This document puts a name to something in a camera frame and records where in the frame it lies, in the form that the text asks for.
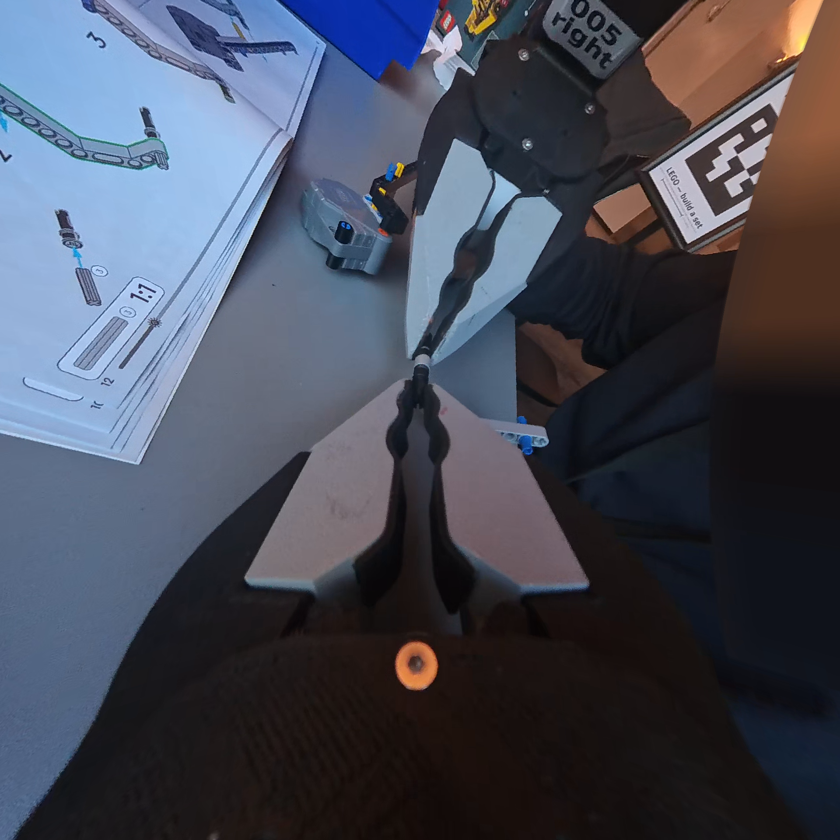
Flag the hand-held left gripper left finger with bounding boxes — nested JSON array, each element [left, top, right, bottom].
[[245, 379, 421, 608]]

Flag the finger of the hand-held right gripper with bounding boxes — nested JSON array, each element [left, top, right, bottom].
[[425, 192, 565, 366], [403, 138, 494, 361]]

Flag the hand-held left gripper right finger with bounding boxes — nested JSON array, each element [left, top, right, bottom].
[[420, 384, 590, 613]]

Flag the lego instruction booklet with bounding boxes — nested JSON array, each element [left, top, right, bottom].
[[0, 0, 328, 466]]

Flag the person's right forearm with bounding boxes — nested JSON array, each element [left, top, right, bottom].
[[517, 197, 737, 370]]

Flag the grey lego beam assembly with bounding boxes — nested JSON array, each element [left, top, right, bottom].
[[491, 415, 550, 455]]

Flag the dark lego set box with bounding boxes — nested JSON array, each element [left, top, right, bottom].
[[430, 0, 559, 74]]

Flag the grey lego motor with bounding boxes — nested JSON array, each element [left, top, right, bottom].
[[301, 159, 421, 277]]

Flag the person's legs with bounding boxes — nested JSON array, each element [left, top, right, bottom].
[[518, 354, 840, 723]]

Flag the brown cardboard box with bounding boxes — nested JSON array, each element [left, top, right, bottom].
[[640, 0, 825, 135]]

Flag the blue plastic bin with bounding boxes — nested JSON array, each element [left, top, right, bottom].
[[281, 0, 442, 84]]

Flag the framed marker tag sign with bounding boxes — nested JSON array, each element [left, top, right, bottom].
[[635, 62, 799, 254]]

